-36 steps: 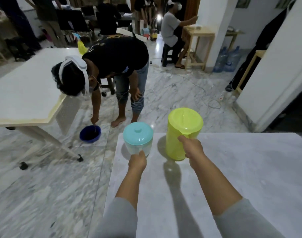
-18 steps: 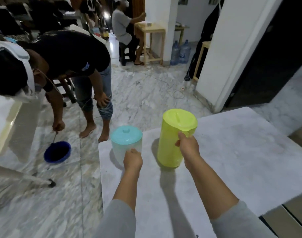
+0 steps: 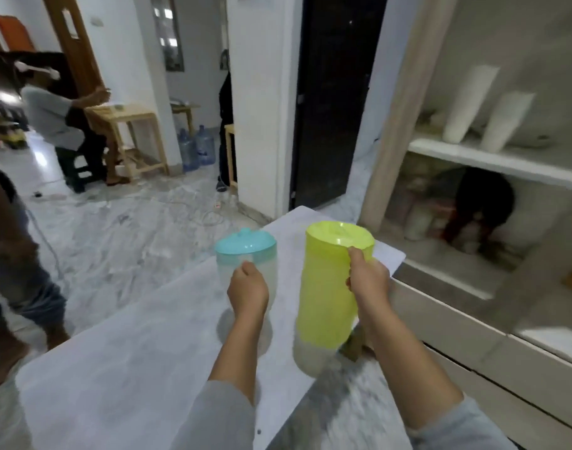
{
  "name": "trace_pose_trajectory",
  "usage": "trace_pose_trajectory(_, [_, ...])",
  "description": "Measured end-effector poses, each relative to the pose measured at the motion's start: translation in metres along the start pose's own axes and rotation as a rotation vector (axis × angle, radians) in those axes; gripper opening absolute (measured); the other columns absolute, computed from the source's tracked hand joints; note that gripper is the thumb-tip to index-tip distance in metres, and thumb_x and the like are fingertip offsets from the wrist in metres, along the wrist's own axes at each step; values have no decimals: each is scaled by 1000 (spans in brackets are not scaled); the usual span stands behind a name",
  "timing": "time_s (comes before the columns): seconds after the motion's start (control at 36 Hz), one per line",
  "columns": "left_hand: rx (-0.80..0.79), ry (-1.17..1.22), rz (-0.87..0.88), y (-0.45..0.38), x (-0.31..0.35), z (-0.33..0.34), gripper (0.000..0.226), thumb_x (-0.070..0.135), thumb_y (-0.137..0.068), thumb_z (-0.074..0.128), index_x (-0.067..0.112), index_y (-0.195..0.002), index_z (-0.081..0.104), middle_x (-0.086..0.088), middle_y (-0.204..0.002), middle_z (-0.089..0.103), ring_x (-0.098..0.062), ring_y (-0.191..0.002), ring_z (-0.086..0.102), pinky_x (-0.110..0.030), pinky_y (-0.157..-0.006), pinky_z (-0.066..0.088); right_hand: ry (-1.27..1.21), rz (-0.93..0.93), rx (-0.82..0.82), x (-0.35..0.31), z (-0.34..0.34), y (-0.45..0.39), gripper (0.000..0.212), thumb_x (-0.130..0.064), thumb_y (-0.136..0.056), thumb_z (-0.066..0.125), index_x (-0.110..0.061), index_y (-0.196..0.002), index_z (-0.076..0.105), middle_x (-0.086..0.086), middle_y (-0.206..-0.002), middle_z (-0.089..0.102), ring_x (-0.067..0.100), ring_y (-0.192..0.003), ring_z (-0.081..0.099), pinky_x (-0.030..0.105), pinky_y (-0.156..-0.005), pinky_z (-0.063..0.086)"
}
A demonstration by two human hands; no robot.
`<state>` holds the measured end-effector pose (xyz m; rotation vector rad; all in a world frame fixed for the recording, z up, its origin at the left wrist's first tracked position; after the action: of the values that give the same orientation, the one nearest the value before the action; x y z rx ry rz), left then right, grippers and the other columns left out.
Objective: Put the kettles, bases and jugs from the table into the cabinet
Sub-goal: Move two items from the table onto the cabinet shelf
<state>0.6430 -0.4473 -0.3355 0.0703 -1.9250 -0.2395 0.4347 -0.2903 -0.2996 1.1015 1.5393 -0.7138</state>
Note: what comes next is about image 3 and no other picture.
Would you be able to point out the lime green plastic pitcher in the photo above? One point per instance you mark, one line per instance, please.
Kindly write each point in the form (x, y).
(325, 295)

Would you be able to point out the person's right hand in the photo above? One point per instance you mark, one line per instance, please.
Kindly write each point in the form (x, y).
(372, 285)

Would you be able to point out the white power strip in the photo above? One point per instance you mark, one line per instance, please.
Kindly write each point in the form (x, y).
(218, 204)

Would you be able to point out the person's left forearm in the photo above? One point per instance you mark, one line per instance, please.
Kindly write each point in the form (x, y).
(229, 384)

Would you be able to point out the clear pitcher with teal lid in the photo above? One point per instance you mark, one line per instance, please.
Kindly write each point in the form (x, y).
(246, 243)

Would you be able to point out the black stool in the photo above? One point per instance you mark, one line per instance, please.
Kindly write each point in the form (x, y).
(74, 168)

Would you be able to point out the person's right forearm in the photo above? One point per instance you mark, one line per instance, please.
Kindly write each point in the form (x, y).
(417, 384)

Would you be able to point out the light wooden side table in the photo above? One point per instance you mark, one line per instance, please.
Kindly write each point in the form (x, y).
(126, 114)
(185, 107)

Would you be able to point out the light wooden frame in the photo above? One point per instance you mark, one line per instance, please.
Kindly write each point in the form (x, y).
(229, 154)

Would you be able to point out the stack of white plastic tumblers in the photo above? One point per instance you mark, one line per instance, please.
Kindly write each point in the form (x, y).
(504, 121)
(469, 103)

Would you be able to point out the blue water jug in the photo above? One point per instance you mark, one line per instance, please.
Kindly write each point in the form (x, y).
(188, 152)
(205, 145)

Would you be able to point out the person's left hand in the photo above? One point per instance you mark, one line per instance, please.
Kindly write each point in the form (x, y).
(248, 290)

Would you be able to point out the framed wall picture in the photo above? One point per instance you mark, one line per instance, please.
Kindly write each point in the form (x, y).
(167, 32)

